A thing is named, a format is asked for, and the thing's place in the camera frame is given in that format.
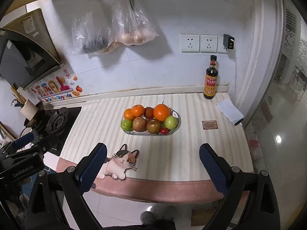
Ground brown label patch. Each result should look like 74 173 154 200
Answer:
202 121 218 130

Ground white wall socket right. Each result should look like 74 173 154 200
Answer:
200 34 218 53

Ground black gas stove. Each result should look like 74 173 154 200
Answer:
24 107 81 156

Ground large green apple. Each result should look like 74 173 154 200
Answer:
164 116 177 130

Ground plastic bag with eggs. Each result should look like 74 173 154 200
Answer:
111 0 159 46

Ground black plug adapter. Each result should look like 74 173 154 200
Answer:
223 34 235 50

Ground dark red apple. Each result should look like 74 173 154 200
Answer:
146 119 161 134

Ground colourful wall sticker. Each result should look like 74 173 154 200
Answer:
30 69 84 103

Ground white wall socket left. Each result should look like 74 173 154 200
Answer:
180 34 200 53

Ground small green lime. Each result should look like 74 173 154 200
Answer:
121 119 133 131

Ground plastic bag dark contents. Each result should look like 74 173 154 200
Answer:
72 0 112 55

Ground cherry tomato with stem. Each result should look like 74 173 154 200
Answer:
159 127 169 135

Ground floral ceramic plate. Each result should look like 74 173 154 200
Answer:
120 109 181 136

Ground white folded paper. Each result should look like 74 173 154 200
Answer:
216 99 244 125

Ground dark sauce bottle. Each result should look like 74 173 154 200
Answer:
203 55 218 100

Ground red striped apple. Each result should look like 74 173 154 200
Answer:
132 117 147 132

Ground large orange with stem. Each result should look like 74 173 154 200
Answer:
153 103 171 122

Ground range hood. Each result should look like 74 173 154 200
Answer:
1 9 61 89

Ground striped table mat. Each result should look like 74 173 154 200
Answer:
56 93 253 204

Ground white wall socket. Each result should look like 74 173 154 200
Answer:
200 34 218 53
180 34 200 53

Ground small orange tangerine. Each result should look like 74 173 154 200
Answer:
131 104 145 117
124 108 135 121

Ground black phone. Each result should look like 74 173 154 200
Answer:
234 118 244 126

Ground brown russet pear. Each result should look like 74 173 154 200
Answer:
144 106 154 119

